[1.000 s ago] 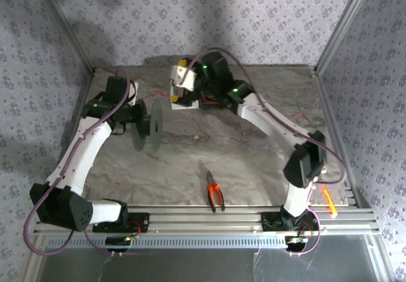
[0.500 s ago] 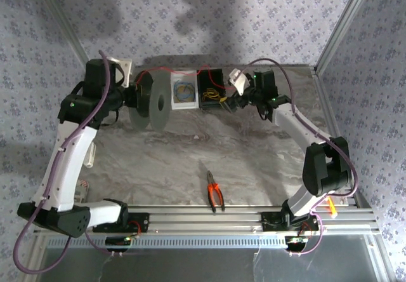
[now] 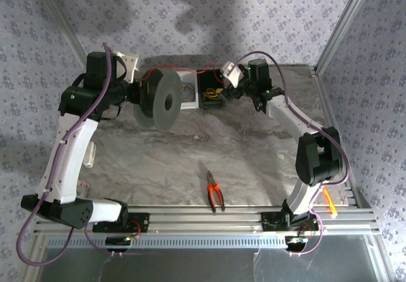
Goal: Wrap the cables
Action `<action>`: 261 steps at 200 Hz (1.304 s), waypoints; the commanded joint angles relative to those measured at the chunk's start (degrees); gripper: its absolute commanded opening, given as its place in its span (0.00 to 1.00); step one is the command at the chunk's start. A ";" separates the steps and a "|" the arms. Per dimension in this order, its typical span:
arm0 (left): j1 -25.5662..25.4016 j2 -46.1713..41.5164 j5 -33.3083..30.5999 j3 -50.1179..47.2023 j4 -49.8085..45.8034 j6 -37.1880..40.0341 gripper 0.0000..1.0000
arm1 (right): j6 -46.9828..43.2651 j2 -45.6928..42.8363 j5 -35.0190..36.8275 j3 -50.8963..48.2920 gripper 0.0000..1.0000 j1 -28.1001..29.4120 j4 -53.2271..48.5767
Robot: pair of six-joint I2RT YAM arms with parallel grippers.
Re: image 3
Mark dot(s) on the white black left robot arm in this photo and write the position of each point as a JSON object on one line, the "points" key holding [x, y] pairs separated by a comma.
{"points": [[69, 155]]}

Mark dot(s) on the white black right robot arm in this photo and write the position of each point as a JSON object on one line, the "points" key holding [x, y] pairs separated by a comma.
{"points": [[317, 161]]}

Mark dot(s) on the black open box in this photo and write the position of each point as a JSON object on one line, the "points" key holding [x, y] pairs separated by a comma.
{"points": [[206, 80]]}

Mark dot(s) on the white open box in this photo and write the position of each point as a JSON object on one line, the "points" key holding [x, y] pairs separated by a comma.
{"points": [[190, 105]]}

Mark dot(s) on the small controller circuit board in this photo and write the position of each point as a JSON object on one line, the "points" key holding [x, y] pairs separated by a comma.
{"points": [[295, 240], [119, 240]]}

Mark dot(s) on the grey metal panel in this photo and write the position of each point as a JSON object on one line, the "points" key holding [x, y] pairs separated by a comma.
{"points": [[190, 266]]}

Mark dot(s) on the aluminium frame post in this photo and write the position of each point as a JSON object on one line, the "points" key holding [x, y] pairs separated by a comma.
{"points": [[63, 21], [344, 21]]}

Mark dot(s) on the aluminium extrusion rail base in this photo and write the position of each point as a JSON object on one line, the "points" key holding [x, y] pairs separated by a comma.
{"points": [[190, 218]]}

